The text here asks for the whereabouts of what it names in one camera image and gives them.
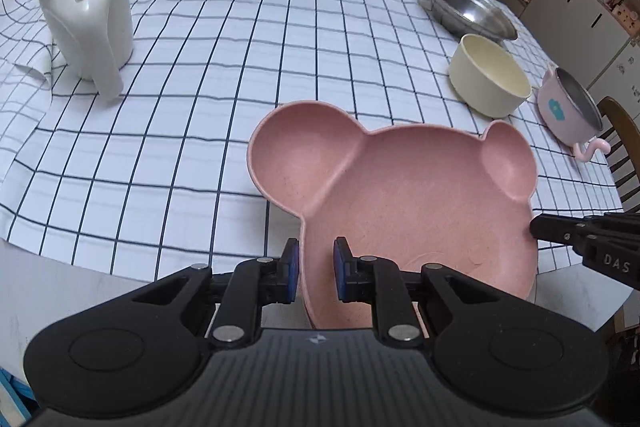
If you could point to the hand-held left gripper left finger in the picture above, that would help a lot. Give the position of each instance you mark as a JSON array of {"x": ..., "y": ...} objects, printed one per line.
[{"x": 291, "y": 272}]

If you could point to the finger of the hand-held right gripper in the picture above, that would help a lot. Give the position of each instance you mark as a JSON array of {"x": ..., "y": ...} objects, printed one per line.
[{"x": 555, "y": 229}]

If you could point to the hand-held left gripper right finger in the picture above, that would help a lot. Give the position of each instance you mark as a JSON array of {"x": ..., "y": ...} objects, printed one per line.
[{"x": 341, "y": 272}]

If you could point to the pink bear-shaped plate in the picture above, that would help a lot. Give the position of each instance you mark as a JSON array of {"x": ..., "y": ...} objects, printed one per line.
[{"x": 415, "y": 207}]

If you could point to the cream bowl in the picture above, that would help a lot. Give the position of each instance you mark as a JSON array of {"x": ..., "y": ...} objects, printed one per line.
[{"x": 480, "y": 92}]

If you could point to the large steel bowl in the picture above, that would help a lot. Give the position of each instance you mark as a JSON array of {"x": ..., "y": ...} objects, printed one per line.
[{"x": 465, "y": 9}]

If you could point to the wooden chair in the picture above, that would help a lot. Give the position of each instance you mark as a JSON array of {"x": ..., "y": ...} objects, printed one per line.
[{"x": 625, "y": 157}]

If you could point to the checked tablecloth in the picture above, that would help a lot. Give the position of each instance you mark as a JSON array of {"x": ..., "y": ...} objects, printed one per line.
[{"x": 250, "y": 57}]

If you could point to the white lower cabinets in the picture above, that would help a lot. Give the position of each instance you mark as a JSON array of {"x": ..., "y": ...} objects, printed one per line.
[{"x": 575, "y": 7}]

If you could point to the blue striped bag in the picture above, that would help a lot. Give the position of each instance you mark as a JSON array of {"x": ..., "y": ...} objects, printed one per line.
[{"x": 10, "y": 387}]

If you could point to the white steel-lined mug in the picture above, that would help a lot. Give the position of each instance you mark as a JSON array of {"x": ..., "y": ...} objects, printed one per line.
[{"x": 85, "y": 22}]

